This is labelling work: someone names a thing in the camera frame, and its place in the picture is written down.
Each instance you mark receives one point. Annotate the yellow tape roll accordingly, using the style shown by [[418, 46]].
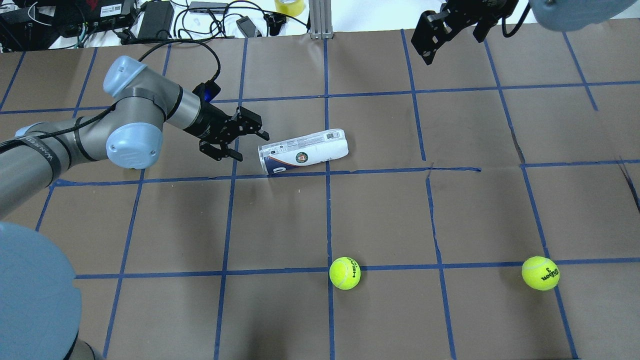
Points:
[[292, 8]]

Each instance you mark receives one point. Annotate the grey usb hub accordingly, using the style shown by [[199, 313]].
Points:
[[205, 7]]

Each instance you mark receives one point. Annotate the tennis ball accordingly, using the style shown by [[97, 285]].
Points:
[[345, 273], [540, 273]]

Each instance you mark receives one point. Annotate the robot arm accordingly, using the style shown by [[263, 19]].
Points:
[[571, 15], [41, 309]]

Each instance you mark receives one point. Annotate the black power adapter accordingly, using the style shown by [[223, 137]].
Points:
[[156, 20]]

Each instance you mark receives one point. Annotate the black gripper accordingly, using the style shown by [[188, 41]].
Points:
[[208, 123], [468, 15]]

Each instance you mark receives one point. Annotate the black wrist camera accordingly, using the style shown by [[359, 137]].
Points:
[[207, 91]]

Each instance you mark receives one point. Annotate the tennis ball centre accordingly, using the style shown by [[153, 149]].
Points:
[[345, 273]]

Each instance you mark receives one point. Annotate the tennis ball lower right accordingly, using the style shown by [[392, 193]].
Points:
[[540, 273]]

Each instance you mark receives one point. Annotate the aluminium frame post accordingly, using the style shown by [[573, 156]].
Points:
[[320, 19]]

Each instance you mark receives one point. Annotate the clear tennis ball can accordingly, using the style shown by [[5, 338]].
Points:
[[303, 151]]

